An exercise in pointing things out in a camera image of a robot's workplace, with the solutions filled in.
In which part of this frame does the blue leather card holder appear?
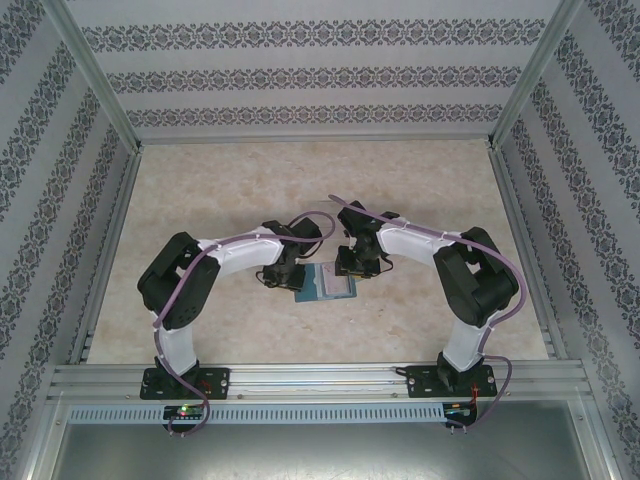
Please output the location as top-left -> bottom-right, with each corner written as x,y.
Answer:
293,260 -> 360,305

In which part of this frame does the aluminium mounting rail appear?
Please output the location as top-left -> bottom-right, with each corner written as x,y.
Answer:
47,362 -> 591,401

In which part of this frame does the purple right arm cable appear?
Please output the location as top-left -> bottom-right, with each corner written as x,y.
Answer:
327,193 -> 529,436

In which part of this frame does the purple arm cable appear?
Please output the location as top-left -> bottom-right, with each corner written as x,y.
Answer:
327,193 -> 529,436
152,210 -> 336,437

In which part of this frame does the aluminium front frame bar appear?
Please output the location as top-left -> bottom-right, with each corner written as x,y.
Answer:
569,392 -> 624,480
19,392 -> 69,480

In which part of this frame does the grey metal shelf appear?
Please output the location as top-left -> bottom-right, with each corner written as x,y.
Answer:
47,422 -> 609,480

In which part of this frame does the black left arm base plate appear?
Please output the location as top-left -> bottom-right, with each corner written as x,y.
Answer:
141,367 -> 232,401

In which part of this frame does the aluminium table side rail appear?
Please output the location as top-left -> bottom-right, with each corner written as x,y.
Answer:
67,147 -> 146,366
487,147 -> 571,362

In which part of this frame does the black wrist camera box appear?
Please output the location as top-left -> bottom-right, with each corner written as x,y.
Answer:
291,211 -> 324,241
336,200 -> 377,234

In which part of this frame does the grey slotted cable duct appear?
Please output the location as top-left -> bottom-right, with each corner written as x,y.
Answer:
67,402 -> 446,424

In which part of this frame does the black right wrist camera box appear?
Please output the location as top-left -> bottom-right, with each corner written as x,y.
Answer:
336,200 -> 377,234

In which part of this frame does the aluminium frame post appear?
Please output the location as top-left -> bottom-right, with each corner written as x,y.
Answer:
485,0 -> 586,151
42,0 -> 146,154

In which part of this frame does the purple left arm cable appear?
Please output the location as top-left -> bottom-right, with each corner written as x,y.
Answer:
152,210 -> 336,437

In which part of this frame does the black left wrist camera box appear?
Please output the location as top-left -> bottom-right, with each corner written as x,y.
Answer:
291,211 -> 324,241

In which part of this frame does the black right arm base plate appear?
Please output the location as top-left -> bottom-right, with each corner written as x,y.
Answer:
405,364 -> 496,400

